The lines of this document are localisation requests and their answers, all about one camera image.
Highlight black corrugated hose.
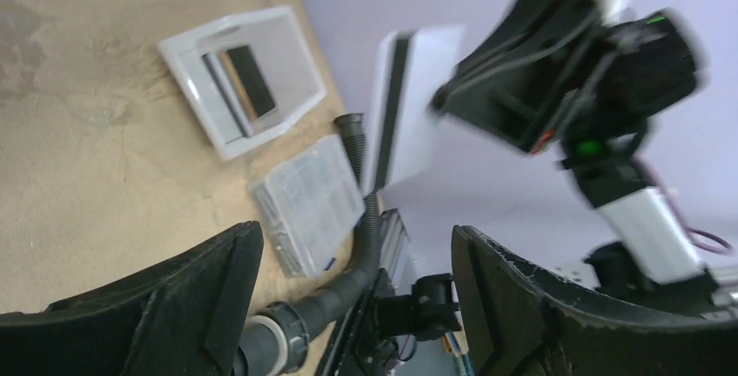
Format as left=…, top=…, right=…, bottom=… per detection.
left=230, top=112, right=385, bottom=376

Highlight white striped card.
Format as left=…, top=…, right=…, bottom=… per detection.
left=361, top=24, right=465, bottom=195

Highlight clear plastic screw box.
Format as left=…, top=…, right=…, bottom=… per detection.
left=250, top=134, right=365, bottom=279

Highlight aluminium frame rail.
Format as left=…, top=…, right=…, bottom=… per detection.
left=380, top=208, right=416, bottom=294

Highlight black card in tray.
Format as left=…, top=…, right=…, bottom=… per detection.
left=218, top=44, right=276, bottom=121

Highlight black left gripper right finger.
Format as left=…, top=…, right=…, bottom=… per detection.
left=452, top=225, right=737, bottom=375

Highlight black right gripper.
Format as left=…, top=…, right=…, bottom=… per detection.
left=432, top=0, right=702, bottom=153

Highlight white plastic tray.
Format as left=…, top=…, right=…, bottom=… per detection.
left=158, top=6, right=327, bottom=161

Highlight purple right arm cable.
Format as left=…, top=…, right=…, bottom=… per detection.
left=640, top=159, right=736, bottom=257

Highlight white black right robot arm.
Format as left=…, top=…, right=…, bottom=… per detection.
left=433, top=0, right=719, bottom=310

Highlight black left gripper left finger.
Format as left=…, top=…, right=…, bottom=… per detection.
left=1, top=221, right=264, bottom=375

